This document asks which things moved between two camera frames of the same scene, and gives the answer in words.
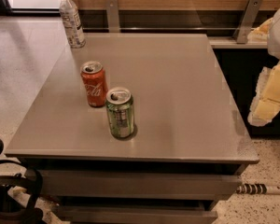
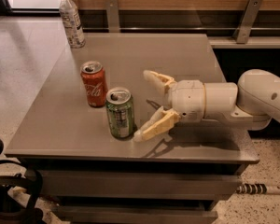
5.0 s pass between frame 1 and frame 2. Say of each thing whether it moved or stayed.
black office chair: stayed
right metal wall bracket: stayed
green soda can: stayed
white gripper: moved
